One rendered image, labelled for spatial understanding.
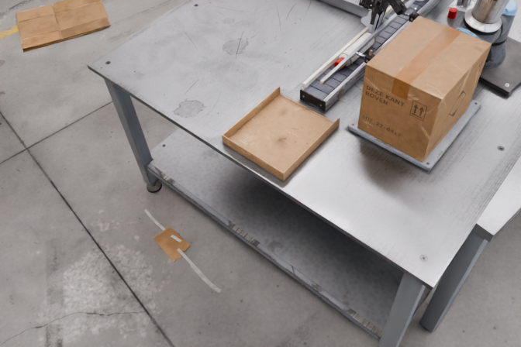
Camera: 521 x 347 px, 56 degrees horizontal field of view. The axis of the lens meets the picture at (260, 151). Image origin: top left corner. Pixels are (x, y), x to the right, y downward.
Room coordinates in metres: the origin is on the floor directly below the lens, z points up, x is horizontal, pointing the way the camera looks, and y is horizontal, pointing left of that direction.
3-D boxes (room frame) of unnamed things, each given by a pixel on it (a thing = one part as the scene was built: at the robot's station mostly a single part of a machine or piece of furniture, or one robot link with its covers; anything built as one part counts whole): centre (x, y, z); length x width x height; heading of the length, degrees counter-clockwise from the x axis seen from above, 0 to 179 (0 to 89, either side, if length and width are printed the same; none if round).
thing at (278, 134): (1.11, -0.08, 0.85); 0.30 x 0.26 x 0.04; 136
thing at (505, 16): (1.39, -0.84, 1.02); 0.13 x 0.12 x 0.14; 130
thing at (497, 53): (1.40, -0.85, 0.90); 0.15 x 0.15 x 0.10
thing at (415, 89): (1.11, -0.51, 0.99); 0.30 x 0.24 x 0.27; 135
